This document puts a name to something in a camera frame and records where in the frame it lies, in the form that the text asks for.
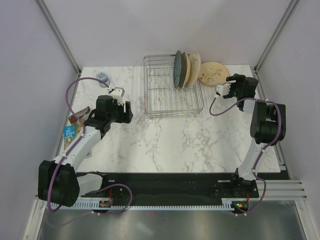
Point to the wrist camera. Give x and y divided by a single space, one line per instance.
117 93
222 89

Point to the dark teal plate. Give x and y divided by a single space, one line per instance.
177 69

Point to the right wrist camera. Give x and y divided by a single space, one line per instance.
222 89

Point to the blue and cream plate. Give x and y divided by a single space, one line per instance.
195 66

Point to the cream plate with yellow bird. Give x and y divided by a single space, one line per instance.
185 70

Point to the blue paperback book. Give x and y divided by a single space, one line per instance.
70 133

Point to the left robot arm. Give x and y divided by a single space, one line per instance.
57 179

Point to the white cable duct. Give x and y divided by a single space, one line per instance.
93 204

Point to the aluminium frame profile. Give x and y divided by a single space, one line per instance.
58 35

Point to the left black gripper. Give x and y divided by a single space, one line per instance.
125 117

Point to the brown and yellow book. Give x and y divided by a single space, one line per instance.
82 114

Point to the cream plate with blue bird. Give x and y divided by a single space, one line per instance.
213 73

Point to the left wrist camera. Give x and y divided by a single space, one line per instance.
117 93

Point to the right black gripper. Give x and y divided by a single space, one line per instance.
239 79

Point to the metal wire dish rack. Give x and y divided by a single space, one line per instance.
161 98

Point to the small blue-lidded jar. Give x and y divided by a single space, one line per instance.
103 77

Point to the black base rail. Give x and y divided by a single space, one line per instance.
173 189

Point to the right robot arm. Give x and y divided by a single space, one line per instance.
267 127

